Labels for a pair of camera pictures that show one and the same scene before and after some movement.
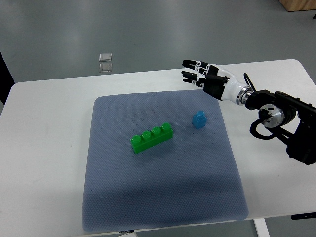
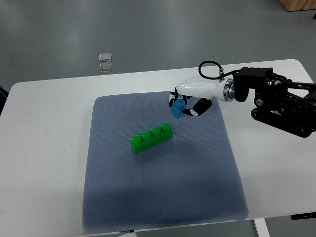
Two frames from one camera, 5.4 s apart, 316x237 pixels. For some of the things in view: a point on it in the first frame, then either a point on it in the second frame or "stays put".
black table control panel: (303, 216) stays put
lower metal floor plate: (105, 67) stays put
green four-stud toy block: (148, 139) stays put
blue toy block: (199, 119) → (177, 107)
